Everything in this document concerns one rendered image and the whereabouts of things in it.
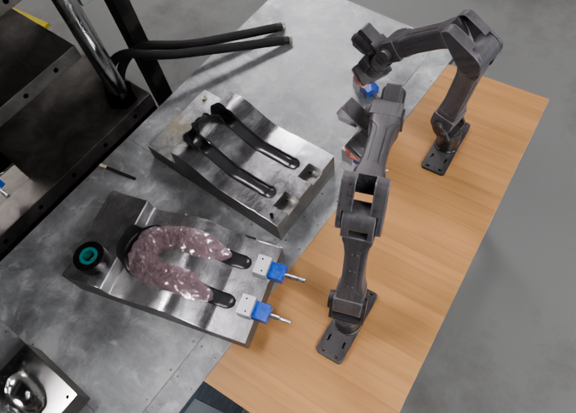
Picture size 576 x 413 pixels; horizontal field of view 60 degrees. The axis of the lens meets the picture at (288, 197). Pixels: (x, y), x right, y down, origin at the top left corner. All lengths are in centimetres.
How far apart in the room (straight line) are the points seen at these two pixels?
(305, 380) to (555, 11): 255
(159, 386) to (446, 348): 119
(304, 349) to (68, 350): 61
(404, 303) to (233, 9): 233
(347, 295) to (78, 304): 74
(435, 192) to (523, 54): 164
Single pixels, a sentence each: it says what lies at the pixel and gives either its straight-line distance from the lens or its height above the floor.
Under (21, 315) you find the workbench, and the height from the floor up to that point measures 80.
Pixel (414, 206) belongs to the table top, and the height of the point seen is 80.
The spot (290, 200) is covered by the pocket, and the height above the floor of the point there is 86.
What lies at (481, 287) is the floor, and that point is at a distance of 224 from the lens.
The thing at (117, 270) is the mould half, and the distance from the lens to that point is 138.
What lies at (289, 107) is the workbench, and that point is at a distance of 163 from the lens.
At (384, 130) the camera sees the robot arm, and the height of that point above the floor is 121.
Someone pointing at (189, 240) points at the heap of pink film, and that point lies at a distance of 130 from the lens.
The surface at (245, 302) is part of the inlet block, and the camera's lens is 125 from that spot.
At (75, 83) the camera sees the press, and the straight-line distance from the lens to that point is 197.
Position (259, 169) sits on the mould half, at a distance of 140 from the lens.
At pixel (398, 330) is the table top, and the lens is 130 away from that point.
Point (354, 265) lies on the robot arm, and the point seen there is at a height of 107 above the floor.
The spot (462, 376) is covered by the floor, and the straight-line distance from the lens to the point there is 213.
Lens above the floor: 206
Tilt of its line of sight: 60 degrees down
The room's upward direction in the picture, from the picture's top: 12 degrees counter-clockwise
